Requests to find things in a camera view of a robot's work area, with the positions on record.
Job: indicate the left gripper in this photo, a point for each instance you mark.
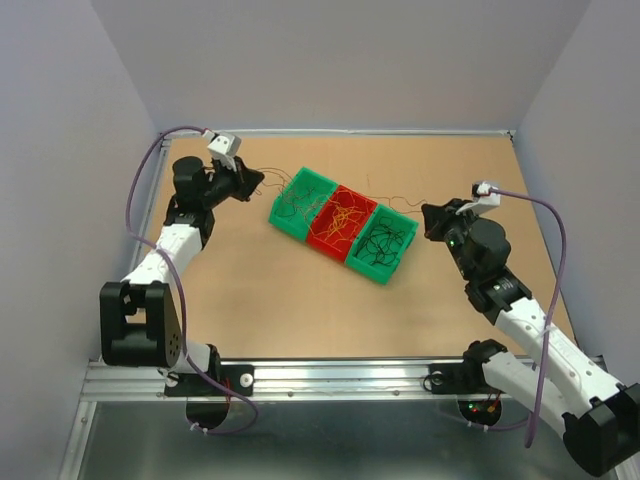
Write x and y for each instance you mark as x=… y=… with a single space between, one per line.
x=245 y=180

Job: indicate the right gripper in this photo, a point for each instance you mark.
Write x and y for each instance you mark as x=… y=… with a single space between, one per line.
x=437 y=217

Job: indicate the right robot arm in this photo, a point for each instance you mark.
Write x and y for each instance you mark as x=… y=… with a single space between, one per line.
x=595 y=414

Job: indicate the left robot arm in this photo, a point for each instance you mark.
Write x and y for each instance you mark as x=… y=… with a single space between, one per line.
x=143 y=316

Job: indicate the right green bin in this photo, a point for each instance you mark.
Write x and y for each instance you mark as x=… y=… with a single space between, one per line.
x=381 y=244

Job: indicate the green bin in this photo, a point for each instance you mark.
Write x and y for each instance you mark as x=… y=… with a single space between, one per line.
x=381 y=244
x=295 y=208

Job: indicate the left green bin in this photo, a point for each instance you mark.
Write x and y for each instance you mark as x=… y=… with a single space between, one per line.
x=295 y=208

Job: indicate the red bin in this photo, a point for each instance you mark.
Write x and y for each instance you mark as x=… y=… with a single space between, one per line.
x=338 y=224

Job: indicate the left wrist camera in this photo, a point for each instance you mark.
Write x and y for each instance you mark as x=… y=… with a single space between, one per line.
x=223 y=147

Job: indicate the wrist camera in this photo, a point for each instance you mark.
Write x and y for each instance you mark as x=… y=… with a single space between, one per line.
x=484 y=197
x=223 y=147

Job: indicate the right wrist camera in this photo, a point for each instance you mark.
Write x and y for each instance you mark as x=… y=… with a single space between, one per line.
x=484 y=197

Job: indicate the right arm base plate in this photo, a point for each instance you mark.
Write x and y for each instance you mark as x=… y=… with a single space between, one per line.
x=456 y=379

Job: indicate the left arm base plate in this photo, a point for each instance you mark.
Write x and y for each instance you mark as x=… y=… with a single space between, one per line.
x=236 y=377

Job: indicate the aluminium rail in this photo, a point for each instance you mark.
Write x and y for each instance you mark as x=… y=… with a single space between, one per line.
x=278 y=381

